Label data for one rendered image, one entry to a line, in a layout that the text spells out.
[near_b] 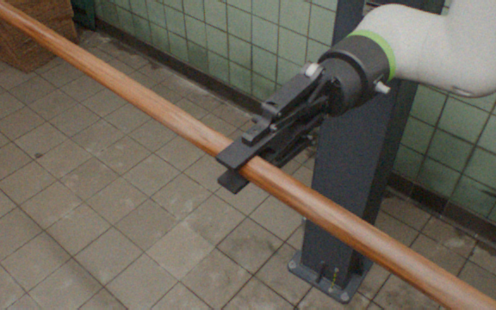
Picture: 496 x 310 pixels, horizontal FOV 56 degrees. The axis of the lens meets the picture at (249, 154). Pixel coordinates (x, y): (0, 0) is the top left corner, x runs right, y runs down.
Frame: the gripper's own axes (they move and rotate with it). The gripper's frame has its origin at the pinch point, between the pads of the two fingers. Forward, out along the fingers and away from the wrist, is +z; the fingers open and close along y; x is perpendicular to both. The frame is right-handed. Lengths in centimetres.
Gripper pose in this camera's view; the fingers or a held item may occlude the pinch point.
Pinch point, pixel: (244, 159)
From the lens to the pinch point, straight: 54.7
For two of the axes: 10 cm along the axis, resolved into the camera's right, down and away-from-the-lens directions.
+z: -6.6, 5.4, -5.3
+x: -7.5, -4.6, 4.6
